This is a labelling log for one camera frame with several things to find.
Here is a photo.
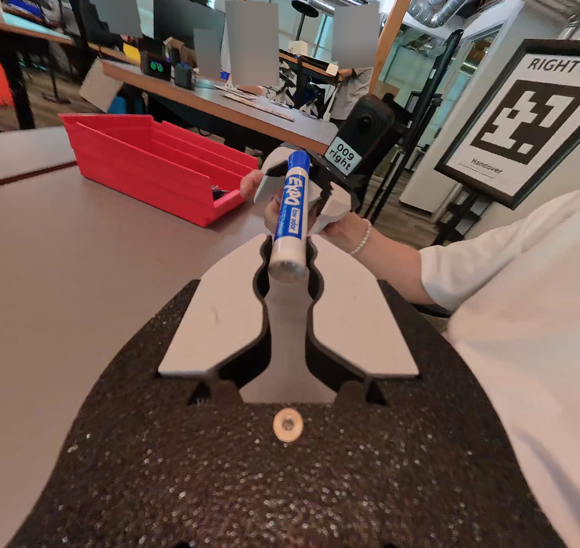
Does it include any pearl bracelet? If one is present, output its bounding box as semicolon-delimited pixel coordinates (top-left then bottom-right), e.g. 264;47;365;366
350;218;373;257

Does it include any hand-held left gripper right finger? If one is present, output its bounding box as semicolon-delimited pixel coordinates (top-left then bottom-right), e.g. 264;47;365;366
304;234;420;383

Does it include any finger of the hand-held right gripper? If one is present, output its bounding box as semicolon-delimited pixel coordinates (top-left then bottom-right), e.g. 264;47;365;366
307;182;353;237
253;147;292;205

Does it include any red bin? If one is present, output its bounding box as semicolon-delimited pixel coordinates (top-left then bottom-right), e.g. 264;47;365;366
59;114;260;228

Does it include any black tripod stand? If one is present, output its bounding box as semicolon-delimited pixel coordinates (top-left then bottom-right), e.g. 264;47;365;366
365;29;481;246

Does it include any person's right hand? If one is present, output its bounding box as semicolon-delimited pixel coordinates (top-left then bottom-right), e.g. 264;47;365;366
239;169;373;246

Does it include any dark computer monitor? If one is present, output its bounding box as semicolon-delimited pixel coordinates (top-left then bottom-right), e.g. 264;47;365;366
153;0;226;50

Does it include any black device green display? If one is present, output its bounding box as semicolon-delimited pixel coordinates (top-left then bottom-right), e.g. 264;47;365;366
140;51;173;82

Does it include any grey cardboard sheet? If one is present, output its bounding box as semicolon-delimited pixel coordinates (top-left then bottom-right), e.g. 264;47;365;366
81;59;124;114

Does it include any blue Expo marker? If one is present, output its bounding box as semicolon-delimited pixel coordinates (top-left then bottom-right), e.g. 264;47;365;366
267;150;312;283

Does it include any framed poster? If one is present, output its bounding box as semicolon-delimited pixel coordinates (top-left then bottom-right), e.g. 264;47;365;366
434;38;580;210

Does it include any black round lamp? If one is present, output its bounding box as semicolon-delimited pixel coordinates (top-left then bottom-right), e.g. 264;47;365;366
290;0;319;42

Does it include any wooden column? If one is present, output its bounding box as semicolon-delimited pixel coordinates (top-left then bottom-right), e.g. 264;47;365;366
368;0;427;96

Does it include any background desk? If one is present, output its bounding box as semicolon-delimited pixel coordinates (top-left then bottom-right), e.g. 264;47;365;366
0;11;74;47

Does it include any person's right forearm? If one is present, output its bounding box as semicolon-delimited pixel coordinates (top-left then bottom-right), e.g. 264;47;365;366
358;228;437;307

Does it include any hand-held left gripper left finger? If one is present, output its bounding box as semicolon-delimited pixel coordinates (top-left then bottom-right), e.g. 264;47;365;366
158;234;274;389

